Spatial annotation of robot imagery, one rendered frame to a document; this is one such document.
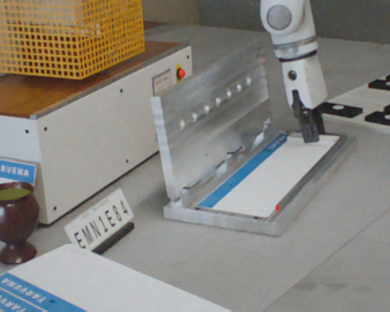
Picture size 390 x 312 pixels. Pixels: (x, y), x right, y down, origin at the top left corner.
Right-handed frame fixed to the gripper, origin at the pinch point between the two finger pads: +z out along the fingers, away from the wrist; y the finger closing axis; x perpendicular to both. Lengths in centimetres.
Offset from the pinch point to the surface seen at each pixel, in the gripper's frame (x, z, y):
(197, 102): 10.5, -14.0, -24.4
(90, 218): 18, -4, -52
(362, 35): 57, 19, 224
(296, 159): 0.5, 2.7, -10.1
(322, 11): 76, 5, 228
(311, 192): -6.5, 4.9, -22.6
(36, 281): 8, -6, -78
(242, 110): 11.1, -7.2, -6.5
